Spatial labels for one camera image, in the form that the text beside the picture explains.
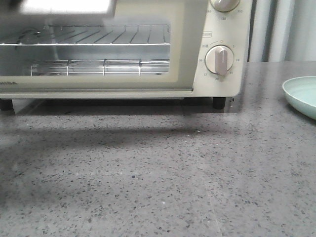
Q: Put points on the black left oven foot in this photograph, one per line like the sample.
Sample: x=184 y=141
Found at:
x=6 y=105

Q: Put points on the light green plate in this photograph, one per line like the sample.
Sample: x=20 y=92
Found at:
x=300 y=93

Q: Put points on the black right oven foot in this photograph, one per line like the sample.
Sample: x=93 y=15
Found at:
x=218 y=102

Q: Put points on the cream Toshiba toaster oven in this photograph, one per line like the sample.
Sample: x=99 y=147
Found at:
x=230 y=29

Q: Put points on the metal wire oven rack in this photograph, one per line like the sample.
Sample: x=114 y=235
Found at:
x=91 y=35

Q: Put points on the upper temperature knob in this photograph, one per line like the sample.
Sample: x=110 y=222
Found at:
x=224 y=5

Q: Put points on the lower timer knob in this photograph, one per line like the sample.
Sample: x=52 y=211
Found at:
x=219 y=59

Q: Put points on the black oven foot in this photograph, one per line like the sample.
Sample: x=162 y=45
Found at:
x=218 y=102
x=6 y=105

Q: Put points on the glass oven door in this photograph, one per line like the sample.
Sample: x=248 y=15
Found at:
x=100 y=71

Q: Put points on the pale grey curtain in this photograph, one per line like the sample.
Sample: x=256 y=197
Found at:
x=282 y=30

